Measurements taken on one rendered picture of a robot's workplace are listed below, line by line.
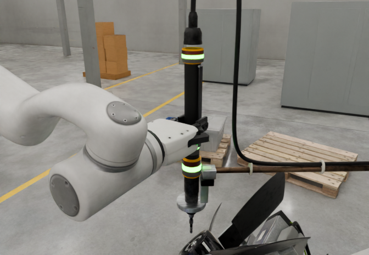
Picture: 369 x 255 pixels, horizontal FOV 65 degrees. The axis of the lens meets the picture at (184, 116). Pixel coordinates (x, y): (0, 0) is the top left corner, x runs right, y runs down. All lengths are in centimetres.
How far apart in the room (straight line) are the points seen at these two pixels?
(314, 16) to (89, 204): 586
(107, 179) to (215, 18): 771
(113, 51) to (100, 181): 851
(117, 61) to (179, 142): 837
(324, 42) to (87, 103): 583
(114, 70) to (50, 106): 852
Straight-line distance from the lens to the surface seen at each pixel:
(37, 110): 43
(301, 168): 73
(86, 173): 40
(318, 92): 626
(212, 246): 91
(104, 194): 41
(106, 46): 894
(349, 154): 434
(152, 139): 47
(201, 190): 69
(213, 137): 375
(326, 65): 615
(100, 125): 37
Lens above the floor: 188
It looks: 20 degrees down
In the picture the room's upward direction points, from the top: straight up
